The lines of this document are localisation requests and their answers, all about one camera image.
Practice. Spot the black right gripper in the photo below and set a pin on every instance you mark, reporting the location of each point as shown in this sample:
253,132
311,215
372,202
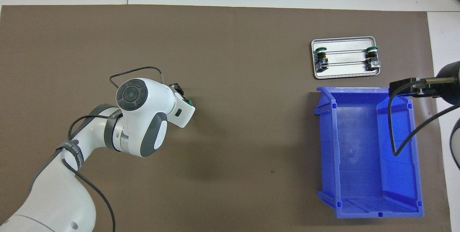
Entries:
449,84

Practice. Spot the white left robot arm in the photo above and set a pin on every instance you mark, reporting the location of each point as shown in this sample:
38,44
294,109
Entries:
143,117

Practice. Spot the brown table mat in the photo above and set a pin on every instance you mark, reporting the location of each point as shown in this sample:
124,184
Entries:
233,171

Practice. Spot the silver metal tray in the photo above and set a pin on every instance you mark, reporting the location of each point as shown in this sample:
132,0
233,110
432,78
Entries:
345,70

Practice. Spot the green push button switch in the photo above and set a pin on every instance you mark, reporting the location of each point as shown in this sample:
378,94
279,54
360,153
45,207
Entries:
189,103
321,59
372,59

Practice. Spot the blue plastic storage bin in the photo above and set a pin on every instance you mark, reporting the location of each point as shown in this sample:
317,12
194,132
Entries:
359,145

